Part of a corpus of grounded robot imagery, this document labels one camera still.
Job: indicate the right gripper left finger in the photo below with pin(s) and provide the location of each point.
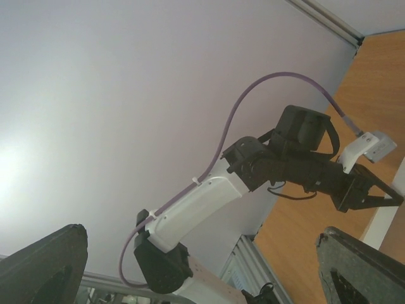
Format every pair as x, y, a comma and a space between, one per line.
49, 270

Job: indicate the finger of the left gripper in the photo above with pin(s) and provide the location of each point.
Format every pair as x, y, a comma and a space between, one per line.
379, 201
373, 180

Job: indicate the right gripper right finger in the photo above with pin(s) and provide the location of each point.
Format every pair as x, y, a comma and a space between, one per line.
351, 271

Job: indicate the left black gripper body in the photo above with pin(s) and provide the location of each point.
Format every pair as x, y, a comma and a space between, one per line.
353, 194

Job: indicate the white mat board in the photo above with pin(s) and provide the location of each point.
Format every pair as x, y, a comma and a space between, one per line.
380, 223

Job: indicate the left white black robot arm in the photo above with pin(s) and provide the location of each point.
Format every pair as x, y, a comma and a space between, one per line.
303, 149

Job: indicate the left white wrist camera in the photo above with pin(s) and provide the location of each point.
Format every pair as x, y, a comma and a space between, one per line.
372, 145

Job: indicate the aluminium front rail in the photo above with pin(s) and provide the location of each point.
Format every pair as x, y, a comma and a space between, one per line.
245, 269

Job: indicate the left aluminium corner post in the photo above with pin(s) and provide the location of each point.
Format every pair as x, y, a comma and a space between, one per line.
323, 16

